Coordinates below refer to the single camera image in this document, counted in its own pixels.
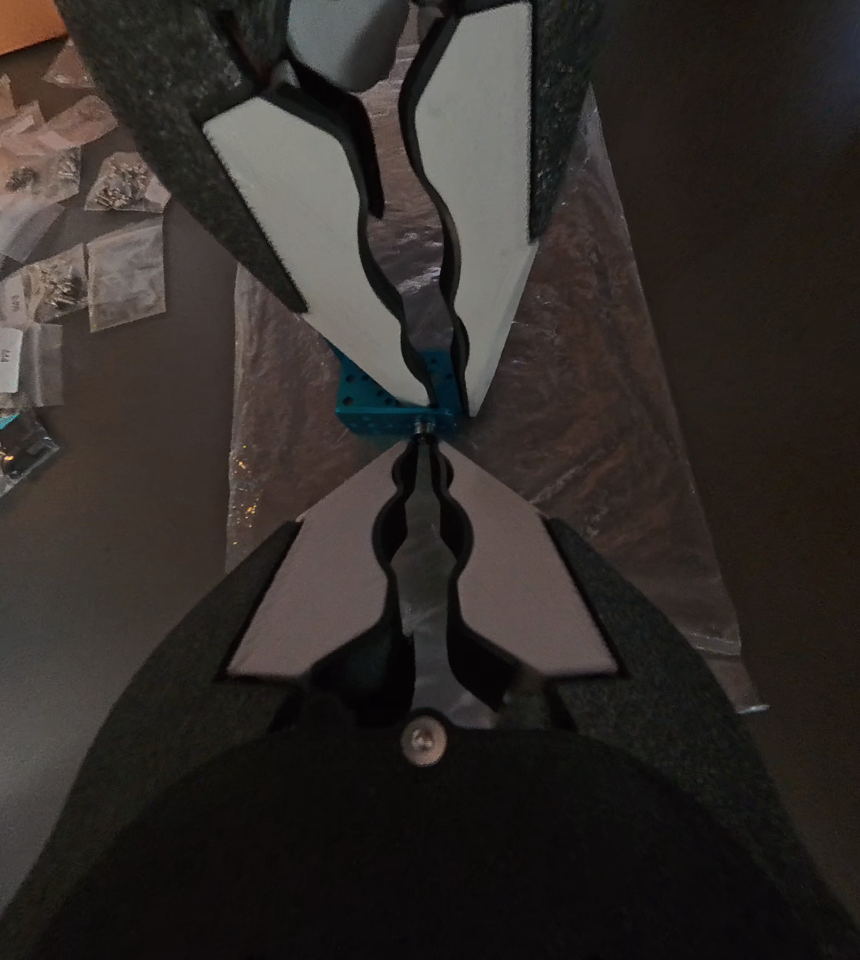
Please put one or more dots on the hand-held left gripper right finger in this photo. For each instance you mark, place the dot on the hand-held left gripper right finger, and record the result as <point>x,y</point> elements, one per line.
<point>527,585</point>

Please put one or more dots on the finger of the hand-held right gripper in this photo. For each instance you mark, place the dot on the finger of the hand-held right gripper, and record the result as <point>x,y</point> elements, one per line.
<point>302,217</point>
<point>482,187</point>

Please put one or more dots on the pile of small screw bags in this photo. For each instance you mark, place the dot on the pile of small screw bags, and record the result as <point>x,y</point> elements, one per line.
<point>122,277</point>

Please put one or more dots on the blue perforated metal bracket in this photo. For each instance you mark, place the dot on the blue perforated metal bracket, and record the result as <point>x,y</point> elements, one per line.
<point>370,405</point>

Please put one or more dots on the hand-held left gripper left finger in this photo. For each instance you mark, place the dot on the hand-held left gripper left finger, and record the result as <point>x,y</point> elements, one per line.
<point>310,585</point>

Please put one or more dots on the large clear plastic bag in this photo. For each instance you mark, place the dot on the large clear plastic bag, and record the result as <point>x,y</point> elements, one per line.
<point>587,412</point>

